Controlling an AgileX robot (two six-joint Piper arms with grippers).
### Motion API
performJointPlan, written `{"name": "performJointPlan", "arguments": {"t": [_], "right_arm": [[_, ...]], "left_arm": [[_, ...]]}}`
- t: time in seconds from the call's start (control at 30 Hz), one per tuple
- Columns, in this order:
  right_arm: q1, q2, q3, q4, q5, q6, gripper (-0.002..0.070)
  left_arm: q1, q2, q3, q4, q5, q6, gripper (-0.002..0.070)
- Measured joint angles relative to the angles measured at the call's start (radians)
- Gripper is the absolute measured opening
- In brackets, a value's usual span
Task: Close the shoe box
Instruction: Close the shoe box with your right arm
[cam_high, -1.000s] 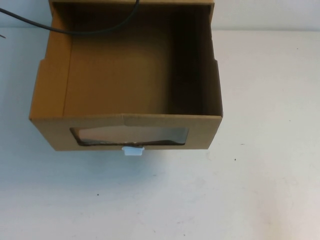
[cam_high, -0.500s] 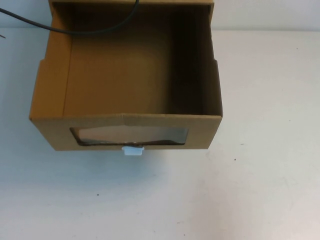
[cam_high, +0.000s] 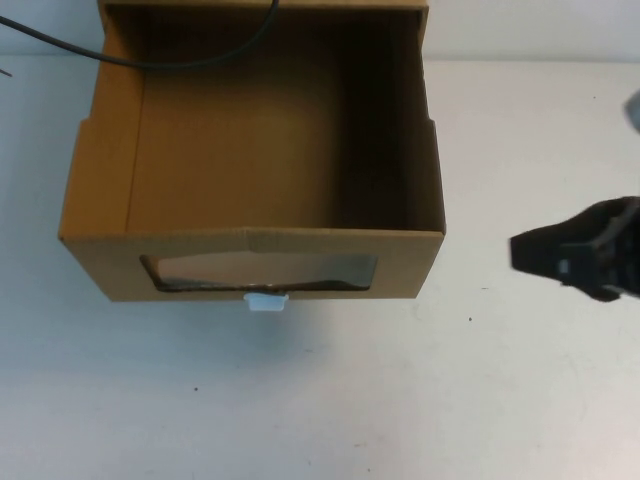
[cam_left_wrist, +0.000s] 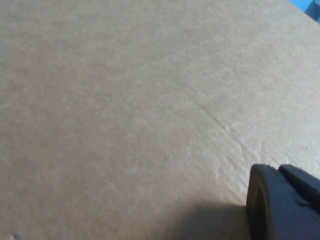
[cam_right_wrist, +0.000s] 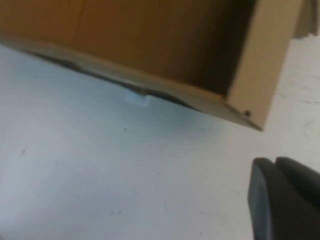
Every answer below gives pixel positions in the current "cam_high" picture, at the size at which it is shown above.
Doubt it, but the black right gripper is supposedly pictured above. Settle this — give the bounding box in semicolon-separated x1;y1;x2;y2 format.
509;195;640;304

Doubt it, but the brown cardboard shoe box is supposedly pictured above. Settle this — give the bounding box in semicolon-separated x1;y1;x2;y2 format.
57;0;447;303

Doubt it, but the black cable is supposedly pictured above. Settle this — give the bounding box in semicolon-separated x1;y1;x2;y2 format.
0;0;281;69

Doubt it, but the white plastic pull tab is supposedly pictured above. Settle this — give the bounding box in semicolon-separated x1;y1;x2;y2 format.
243;292;290;314

